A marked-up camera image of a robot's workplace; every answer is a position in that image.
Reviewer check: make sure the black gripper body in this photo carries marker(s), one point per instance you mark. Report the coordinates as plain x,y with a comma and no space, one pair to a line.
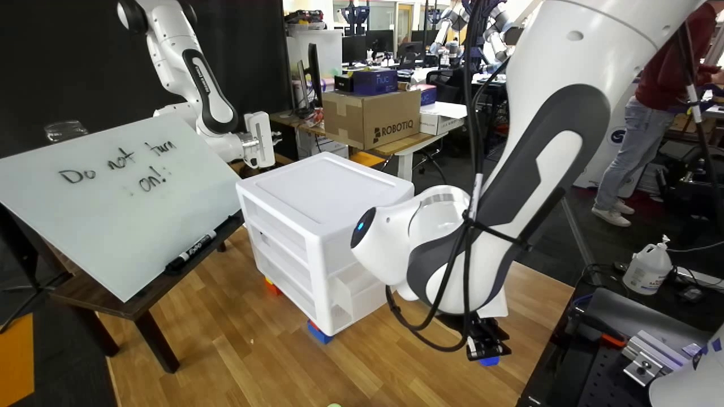
488,338

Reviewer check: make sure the translucent plastic drawer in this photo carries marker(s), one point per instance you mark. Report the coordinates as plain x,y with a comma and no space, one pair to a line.
359,297

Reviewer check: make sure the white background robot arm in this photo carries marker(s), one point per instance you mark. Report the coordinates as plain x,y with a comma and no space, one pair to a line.
162,37

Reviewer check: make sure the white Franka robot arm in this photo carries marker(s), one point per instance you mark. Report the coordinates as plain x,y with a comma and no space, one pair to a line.
557,75

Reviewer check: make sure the white plastic drawer cabinet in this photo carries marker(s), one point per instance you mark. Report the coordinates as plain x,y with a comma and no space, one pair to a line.
324,194

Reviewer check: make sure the black perforated mounting board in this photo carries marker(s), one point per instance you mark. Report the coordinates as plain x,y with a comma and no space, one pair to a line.
581,376

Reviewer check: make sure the black clamp with orange trigger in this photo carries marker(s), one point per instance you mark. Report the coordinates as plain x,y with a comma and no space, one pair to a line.
612,340

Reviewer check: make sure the dark flat equipment case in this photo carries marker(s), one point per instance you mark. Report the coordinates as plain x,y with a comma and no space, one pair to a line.
642,313

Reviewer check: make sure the blue block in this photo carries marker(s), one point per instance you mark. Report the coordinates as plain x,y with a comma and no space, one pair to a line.
319,334

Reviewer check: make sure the white plastic jug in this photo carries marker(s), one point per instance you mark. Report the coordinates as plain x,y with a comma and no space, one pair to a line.
647,271

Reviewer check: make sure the aluminium extrusion bar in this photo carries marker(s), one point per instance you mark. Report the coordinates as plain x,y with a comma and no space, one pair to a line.
669,343

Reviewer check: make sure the orange cup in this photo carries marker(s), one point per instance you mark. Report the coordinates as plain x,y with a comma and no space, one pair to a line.
273,287

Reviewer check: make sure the white panel with round logo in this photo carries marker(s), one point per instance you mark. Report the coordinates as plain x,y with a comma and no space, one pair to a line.
612,148

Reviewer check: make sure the person in red top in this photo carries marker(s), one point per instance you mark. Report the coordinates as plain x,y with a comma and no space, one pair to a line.
635,142

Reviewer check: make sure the large cardboard box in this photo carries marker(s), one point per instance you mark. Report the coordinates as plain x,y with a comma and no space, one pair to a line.
370,115

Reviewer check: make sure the dark blue box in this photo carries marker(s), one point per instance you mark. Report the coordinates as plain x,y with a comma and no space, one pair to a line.
370,81

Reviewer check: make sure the black whiteboard marker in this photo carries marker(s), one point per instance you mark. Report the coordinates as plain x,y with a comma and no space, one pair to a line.
198,245

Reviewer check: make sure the white background cabinet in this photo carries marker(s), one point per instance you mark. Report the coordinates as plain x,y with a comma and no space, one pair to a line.
332,52

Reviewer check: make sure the dark wooden easel stand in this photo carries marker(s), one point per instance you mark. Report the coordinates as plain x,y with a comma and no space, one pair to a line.
159,342

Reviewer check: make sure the whiteboard with handwriting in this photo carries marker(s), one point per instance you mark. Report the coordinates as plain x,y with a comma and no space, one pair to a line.
115,211

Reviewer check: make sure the orange panel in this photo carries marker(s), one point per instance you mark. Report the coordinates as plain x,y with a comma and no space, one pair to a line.
15,363

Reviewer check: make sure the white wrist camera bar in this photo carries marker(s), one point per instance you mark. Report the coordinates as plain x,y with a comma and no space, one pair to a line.
499,304

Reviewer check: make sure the small metal bracket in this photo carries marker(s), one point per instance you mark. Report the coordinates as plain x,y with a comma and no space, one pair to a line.
645,368

